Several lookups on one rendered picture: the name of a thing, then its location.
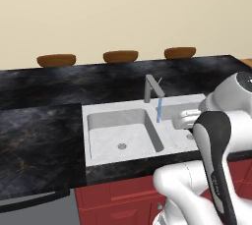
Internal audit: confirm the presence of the grey dishwasher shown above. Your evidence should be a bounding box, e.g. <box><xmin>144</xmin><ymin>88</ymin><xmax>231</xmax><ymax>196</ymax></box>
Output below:
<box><xmin>0</xmin><ymin>188</ymin><xmax>82</xmax><ymax>225</ymax></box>

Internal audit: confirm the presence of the red drawer front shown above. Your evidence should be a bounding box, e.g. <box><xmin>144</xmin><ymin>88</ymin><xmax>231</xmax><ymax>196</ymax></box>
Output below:
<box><xmin>74</xmin><ymin>184</ymin><xmax>112</xmax><ymax>211</ymax></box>
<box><xmin>109</xmin><ymin>175</ymin><xmax>162</xmax><ymax>201</ymax></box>

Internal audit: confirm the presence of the blue water stream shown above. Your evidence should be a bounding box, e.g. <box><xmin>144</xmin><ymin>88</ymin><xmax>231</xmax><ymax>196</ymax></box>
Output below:
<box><xmin>156</xmin><ymin>97</ymin><xmax>163</xmax><ymax>124</ymax></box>

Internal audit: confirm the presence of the brown round stool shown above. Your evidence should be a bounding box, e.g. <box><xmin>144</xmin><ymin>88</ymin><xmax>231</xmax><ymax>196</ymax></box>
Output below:
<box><xmin>35</xmin><ymin>53</ymin><xmax>77</xmax><ymax>69</ymax></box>
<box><xmin>163</xmin><ymin>46</ymin><xmax>197</xmax><ymax>61</ymax></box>
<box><xmin>102</xmin><ymin>49</ymin><xmax>140</xmax><ymax>64</ymax></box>

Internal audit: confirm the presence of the red cupboard door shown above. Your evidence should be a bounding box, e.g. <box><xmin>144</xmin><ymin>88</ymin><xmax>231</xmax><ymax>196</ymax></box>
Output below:
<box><xmin>227</xmin><ymin>159</ymin><xmax>252</xmax><ymax>201</ymax></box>
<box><xmin>78</xmin><ymin>198</ymin><xmax>166</xmax><ymax>225</ymax></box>

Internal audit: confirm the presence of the grey metal sink faucet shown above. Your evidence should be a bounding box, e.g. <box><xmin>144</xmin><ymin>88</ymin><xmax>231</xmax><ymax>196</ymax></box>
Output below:
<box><xmin>143</xmin><ymin>74</ymin><xmax>166</xmax><ymax>104</ymax></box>

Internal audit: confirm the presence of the white marble double sink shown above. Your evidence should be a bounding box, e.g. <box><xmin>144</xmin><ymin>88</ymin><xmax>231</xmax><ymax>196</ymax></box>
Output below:
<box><xmin>81</xmin><ymin>93</ymin><xmax>211</xmax><ymax>168</ymax></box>

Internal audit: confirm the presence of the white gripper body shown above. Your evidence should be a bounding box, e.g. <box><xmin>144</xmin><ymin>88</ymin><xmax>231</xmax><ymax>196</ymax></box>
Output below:
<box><xmin>172</xmin><ymin>109</ymin><xmax>202</xmax><ymax>131</ymax></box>

